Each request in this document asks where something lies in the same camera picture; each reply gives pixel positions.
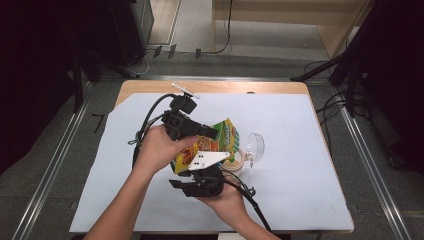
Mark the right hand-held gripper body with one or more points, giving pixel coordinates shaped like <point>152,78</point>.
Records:
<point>203,183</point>

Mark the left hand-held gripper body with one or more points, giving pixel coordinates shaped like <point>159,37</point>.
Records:
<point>181,121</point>

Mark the green yellow spout pouch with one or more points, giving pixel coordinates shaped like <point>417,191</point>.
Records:
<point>213,143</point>

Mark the clear jar with beige lid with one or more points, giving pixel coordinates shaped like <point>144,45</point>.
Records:
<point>235,163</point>

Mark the person's right hand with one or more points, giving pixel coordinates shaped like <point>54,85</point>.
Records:
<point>228,200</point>

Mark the person's left hand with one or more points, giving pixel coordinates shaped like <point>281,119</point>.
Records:
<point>158,151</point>

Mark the wooden table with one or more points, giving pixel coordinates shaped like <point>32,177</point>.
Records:
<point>233,86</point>

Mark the white table mat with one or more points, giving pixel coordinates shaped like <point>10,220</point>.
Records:
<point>293,193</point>

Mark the dark cabinet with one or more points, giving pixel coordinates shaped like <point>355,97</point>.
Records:
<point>133,26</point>

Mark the black stand legs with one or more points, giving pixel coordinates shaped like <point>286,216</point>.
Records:
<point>78,83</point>

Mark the light wooden shelf unit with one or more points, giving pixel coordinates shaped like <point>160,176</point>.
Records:
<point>283,13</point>

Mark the black tripod stand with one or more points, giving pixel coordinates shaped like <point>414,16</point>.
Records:
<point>350,66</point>

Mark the metal floor rail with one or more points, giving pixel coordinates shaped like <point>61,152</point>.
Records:
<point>373,173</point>
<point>50,173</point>

